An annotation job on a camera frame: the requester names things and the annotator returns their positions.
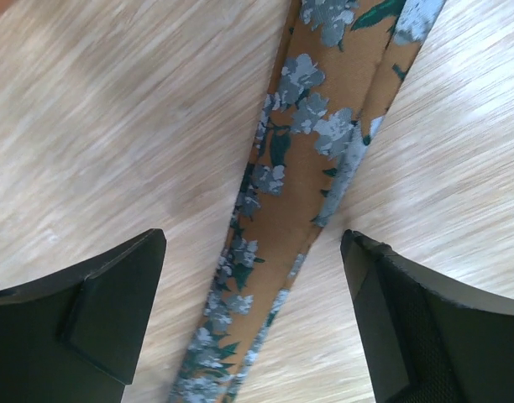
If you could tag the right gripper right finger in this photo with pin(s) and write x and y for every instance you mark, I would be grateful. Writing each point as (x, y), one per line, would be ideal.
(427, 337)

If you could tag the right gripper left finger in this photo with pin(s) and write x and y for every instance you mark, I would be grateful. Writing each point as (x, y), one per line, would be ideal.
(76, 335)

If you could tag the brown floral tie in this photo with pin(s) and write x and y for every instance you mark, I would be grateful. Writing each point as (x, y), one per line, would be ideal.
(338, 69)

